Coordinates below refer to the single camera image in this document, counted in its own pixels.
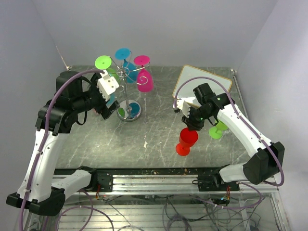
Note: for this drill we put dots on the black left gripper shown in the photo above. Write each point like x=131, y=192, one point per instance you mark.
x=102, y=108

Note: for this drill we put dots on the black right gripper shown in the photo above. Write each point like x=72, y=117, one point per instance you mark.
x=191, y=123

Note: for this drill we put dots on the red plastic wine glass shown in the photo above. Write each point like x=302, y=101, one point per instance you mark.
x=187, y=139

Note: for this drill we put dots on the blue plastic wine glass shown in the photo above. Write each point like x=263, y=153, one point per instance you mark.
x=129, y=68

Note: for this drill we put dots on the green plastic wine glass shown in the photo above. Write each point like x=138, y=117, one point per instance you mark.
x=104, y=63

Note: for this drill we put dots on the pink plastic wine glass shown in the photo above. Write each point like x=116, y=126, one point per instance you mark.
x=145, y=82

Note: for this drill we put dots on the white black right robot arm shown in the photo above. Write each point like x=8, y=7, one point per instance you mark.
x=266, y=157

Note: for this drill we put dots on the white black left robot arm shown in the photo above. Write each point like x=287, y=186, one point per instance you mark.
x=75, y=94

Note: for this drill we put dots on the chrome wine glass rack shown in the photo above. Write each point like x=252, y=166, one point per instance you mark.
x=129, y=110

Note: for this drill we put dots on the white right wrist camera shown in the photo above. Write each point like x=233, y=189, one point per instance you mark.
x=184, y=105

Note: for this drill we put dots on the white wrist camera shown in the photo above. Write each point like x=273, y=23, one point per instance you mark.
x=184, y=105
x=107, y=85

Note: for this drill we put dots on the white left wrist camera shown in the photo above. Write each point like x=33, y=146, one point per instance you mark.
x=107, y=85

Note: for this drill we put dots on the aluminium mounting rail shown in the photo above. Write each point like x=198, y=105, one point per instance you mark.
x=178, y=184

